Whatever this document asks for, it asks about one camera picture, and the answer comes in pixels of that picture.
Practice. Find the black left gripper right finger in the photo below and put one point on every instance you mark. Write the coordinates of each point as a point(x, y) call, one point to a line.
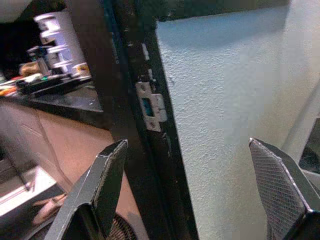
point(282, 195)

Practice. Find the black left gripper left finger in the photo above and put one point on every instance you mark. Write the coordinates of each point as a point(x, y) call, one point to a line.
point(97, 190)

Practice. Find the black floor fan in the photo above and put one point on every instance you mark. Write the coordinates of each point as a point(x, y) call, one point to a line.
point(122, 230)

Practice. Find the beige cabinet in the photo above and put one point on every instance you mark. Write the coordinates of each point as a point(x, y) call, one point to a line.
point(70, 135)

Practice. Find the black countertop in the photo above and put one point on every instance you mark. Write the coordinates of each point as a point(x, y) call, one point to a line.
point(70, 100)

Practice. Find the white door strike plate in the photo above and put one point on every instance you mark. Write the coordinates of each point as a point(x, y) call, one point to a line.
point(156, 105)

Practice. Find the black door frame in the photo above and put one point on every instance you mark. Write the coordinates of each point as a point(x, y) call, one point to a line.
point(150, 162)

